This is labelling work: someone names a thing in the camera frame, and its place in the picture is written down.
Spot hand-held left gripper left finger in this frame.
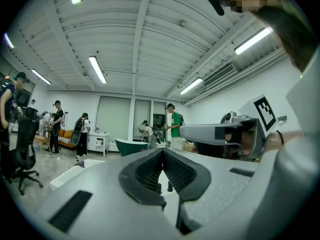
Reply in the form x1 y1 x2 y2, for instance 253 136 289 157
37 148 182 240

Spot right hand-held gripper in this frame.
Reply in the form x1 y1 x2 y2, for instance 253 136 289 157
179 93 278 161

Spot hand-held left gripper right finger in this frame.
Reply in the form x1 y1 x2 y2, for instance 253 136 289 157
162 147 260 235

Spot white bathtub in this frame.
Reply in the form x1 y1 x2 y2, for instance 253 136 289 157
49 158 106 192

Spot person's right forearm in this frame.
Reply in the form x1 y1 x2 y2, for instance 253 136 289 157
264 129 305 152

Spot green bathtub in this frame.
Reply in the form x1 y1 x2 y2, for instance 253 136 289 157
114 138 149 157

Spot person's right hand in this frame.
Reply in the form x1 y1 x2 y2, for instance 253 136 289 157
240 131 256 157

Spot white cabinet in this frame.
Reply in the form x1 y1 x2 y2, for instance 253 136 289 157
87 131 110 156

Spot white window blind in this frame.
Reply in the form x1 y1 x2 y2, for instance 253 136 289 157
95 95 133 142
152 100 168 116
133 98 153 142

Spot orange sofa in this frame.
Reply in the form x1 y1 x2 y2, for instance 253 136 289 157
57 129 77 149

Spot ceiling air conditioner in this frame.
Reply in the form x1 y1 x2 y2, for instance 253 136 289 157
202 61 238 88

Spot person's grey shirt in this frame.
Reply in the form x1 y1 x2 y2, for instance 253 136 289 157
246 47 320 240

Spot small wooden coffee table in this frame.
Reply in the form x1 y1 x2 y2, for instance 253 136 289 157
33 135 51 146

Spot black office chair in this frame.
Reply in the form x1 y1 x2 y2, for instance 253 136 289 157
2 107 44 196

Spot right hand-held gripper camera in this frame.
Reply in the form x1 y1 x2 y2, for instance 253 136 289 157
220 110 238 124

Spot black hair tie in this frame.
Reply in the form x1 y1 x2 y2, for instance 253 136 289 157
275 130 285 146

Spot wall television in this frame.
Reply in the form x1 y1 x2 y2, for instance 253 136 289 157
14 88 33 108

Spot black head camera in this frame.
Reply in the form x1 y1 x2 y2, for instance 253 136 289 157
206 0 226 17

